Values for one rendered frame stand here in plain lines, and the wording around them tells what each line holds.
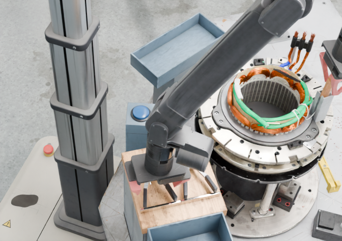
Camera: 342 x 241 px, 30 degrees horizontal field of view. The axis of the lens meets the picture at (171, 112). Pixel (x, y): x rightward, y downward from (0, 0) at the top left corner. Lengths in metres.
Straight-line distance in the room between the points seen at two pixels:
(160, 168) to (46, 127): 1.62
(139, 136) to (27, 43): 1.69
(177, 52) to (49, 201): 0.87
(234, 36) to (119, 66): 2.09
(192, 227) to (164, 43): 0.55
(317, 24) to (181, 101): 1.19
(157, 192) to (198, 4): 2.08
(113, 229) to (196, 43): 0.54
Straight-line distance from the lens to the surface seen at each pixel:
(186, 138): 1.18
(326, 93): 1.45
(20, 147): 2.78
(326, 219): 1.69
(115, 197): 1.71
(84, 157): 1.88
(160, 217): 1.36
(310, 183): 1.77
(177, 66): 1.62
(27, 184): 2.37
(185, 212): 1.37
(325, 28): 2.21
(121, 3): 3.35
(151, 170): 1.26
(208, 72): 1.02
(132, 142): 1.59
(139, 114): 1.53
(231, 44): 0.98
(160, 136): 1.15
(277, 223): 1.69
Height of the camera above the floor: 2.26
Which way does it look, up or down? 52 degrees down
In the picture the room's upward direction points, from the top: 5 degrees clockwise
